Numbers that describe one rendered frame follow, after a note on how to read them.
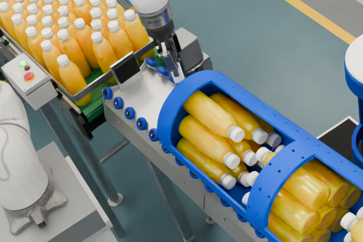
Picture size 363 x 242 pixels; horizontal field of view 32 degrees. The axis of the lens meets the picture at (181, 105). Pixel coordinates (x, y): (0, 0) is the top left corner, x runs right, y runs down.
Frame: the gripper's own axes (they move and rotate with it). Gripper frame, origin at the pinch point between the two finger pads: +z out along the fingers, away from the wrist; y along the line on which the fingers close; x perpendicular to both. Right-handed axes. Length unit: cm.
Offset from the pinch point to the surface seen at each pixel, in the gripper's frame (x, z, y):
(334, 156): 38, 4, 36
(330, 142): 44, 110, -54
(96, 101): -40, 35, -31
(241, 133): 16.0, 7.3, 20.7
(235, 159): 13.2, 12.4, 25.2
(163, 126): -6.4, 8.5, 12.0
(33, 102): -58, 21, -22
